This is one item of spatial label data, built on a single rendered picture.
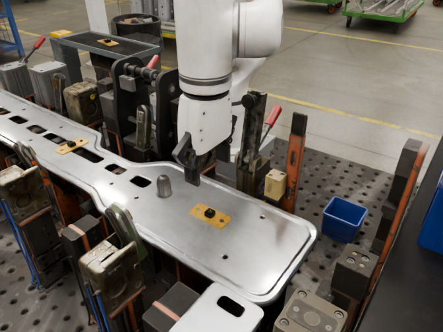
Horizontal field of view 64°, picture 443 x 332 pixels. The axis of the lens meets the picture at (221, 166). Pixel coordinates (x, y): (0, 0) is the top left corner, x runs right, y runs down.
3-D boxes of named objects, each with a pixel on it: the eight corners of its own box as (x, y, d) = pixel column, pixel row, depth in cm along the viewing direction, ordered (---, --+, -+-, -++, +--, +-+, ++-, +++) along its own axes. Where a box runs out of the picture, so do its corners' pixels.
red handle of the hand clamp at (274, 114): (236, 157, 79) (269, 101, 83) (239, 162, 81) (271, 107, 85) (253, 164, 77) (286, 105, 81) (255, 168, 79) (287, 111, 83)
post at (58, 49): (74, 140, 158) (47, 38, 134) (88, 134, 163) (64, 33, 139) (85, 145, 155) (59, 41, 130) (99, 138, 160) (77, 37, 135)
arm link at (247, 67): (215, 91, 133) (212, 24, 119) (265, 91, 132) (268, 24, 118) (212, 105, 123) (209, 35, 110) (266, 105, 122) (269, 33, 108)
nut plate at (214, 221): (188, 213, 74) (187, 208, 73) (199, 203, 76) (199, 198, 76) (221, 229, 70) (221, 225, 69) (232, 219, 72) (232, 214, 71)
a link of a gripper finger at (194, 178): (184, 147, 61) (187, 179, 65) (172, 156, 59) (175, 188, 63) (199, 153, 60) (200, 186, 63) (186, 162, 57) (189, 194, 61)
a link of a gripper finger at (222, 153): (224, 122, 69) (224, 151, 73) (214, 128, 67) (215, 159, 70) (238, 127, 67) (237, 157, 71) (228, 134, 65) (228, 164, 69)
